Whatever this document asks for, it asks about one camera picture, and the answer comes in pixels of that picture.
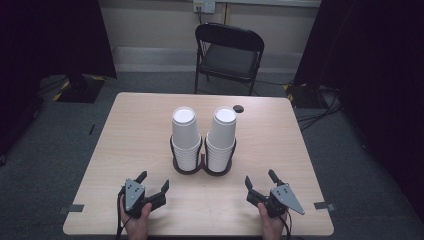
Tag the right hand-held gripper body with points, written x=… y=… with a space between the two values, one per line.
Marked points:
x=285 y=198

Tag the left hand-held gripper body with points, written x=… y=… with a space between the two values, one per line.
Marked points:
x=134 y=195

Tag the black double cup holder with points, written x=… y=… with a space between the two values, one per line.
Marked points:
x=202 y=168

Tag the single white paper cup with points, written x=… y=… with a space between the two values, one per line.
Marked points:
x=222 y=128

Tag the person's right hand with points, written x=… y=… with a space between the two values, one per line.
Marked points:
x=271 y=228

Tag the person's left hand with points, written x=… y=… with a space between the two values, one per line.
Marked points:
x=137 y=228

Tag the grey tape strip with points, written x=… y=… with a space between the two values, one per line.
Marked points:
x=322 y=205
x=75 y=208

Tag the small black floor tape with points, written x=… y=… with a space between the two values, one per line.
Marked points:
x=91 y=129

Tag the black round table grommet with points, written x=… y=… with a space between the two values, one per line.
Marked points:
x=238 y=108

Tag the black stand base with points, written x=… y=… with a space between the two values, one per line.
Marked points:
x=81 y=90
x=305 y=96

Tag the black folding chair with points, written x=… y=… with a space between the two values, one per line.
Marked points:
x=230 y=60

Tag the dark curtain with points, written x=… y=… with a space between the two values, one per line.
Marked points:
x=376 y=66

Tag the white wall power outlet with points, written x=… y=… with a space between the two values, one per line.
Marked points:
x=204 y=5

